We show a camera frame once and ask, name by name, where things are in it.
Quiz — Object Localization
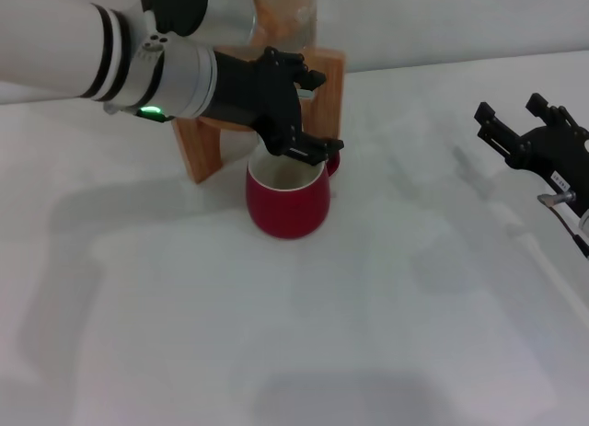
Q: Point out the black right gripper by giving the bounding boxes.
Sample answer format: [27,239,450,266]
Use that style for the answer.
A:
[474,93,589,215]

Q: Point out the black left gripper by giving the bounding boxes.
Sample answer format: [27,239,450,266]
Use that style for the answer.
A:
[202,46,345,166]

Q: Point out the red ceramic cup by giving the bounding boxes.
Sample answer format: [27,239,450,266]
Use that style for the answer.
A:
[245,144,341,240]

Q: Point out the wooden dispenser stand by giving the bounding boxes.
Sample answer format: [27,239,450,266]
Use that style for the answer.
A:
[172,45,347,184]

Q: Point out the glass water dispenser jar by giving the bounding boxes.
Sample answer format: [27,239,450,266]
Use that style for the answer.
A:
[248,0,318,52]

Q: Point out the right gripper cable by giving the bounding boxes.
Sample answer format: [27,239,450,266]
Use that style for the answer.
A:
[537,190,589,260]

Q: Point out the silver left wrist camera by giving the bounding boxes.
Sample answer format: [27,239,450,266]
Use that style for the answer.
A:
[140,0,259,45]

